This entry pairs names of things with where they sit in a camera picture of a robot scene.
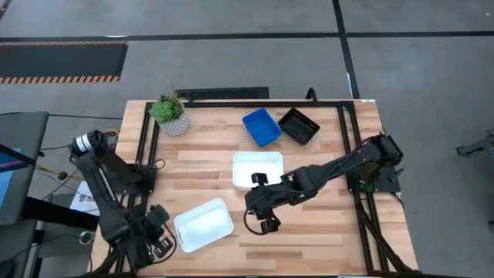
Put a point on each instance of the white plastic basket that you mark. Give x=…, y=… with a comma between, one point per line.
x=203, y=224
x=251, y=164

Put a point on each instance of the green succulent plant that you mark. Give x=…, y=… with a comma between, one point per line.
x=166, y=110

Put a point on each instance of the white triangle-patterned plant pot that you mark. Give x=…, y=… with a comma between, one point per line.
x=176, y=127

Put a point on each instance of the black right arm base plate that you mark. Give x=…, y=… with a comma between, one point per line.
x=386, y=181

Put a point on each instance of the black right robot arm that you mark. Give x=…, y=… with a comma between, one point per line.
x=339, y=164

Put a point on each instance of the white printed paper sheet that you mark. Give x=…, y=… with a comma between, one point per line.
x=83, y=201

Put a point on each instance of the black hazard-striped floor mat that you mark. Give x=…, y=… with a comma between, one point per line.
x=58, y=62

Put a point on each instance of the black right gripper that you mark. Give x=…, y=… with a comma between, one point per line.
x=266, y=199

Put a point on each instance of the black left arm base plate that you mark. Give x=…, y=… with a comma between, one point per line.
x=144, y=181

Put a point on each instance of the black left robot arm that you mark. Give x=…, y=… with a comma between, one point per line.
x=112, y=216

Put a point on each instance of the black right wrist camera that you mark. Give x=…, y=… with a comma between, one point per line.
x=259, y=179

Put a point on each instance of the black floor vent grille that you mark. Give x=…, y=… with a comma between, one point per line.
x=222, y=93

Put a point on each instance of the black aluminium table frame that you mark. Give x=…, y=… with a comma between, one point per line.
x=251, y=104

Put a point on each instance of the black camera mast hook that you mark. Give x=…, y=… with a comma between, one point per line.
x=312, y=94

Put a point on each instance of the grey tripod leg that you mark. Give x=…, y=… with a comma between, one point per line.
x=476, y=146

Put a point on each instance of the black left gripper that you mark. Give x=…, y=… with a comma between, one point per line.
x=148, y=224

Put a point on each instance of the grey side desk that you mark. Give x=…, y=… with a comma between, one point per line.
x=19, y=131

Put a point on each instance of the black plastic basket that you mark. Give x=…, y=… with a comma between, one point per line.
x=290, y=136
x=299, y=125

